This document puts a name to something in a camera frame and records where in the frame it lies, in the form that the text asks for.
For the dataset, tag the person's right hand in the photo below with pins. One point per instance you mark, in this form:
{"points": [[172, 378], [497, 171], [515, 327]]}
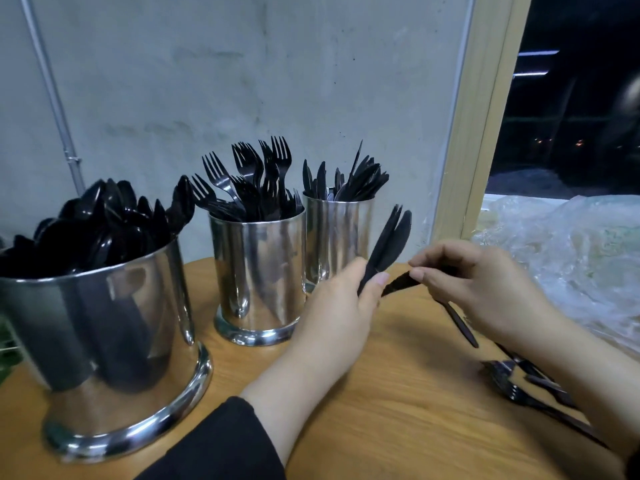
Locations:
{"points": [[490, 290]]}

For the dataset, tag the person's left hand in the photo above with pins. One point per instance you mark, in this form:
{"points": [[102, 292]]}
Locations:
{"points": [[335, 330]]}

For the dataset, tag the clear plastic bag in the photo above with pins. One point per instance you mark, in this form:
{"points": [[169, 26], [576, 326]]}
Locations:
{"points": [[580, 255]]}

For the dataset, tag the pile of black plastic cutlery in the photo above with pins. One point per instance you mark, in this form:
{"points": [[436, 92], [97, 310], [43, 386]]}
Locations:
{"points": [[520, 395]]}

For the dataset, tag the bunch of black knives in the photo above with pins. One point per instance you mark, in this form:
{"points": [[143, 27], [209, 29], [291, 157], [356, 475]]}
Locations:
{"points": [[350, 183]]}

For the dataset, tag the bunch of black forks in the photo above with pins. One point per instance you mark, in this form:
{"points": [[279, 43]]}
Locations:
{"points": [[250, 185]]}

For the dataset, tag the bunch of black spoons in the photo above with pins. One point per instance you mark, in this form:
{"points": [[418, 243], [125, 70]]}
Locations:
{"points": [[90, 230]]}

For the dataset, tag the person's right forearm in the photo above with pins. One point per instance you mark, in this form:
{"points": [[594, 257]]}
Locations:
{"points": [[590, 385]]}

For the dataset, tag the person's left forearm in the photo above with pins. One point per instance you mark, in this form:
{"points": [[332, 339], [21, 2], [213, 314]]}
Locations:
{"points": [[240, 435]]}

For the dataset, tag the grey metal pipe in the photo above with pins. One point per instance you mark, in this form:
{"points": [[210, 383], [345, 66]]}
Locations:
{"points": [[55, 95]]}

